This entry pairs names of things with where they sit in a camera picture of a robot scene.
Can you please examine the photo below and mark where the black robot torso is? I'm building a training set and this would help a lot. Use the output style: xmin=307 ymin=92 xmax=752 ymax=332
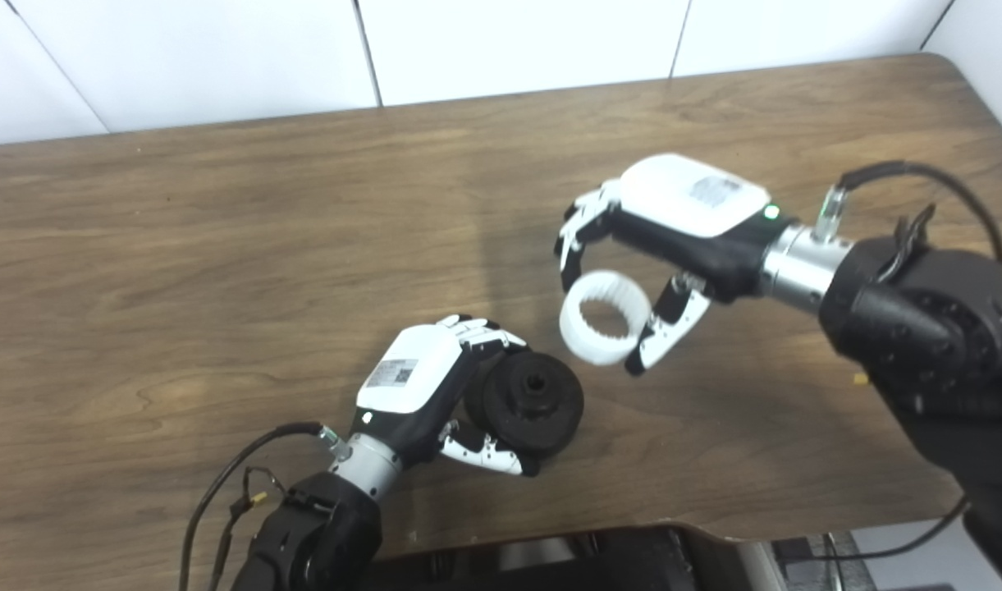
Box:
xmin=369 ymin=524 xmax=797 ymax=591

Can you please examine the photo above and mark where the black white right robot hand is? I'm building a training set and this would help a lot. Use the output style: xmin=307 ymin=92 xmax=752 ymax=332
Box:
xmin=554 ymin=153 xmax=797 ymax=377

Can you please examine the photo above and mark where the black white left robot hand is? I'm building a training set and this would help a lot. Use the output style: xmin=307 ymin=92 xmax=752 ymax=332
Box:
xmin=355 ymin=314 xmax=542 ymax=477

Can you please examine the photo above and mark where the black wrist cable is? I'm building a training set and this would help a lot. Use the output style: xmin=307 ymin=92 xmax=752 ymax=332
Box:
xmin=812 ymin=160 xmax=1002 ymax=563
xmin=179 ymin=422 xmax=339 ymax=591

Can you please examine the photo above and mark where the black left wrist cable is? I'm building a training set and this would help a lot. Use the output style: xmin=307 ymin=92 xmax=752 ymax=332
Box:
xmin=179 ymin=422 xmax=339 ymax=591

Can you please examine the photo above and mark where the round black stepped part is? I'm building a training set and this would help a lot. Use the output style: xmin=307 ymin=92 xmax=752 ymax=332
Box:
xmin=465 ymin=351 xmax=585 ymax=459

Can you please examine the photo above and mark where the white toothed ring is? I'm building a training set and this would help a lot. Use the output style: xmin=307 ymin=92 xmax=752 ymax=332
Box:
xmin=559 ymin=271 xmax=653 ymax=367

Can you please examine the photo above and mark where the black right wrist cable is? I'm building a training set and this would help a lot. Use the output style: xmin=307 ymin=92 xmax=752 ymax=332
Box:
xmin=812 ymin=160 xmax=1002 ymax=563

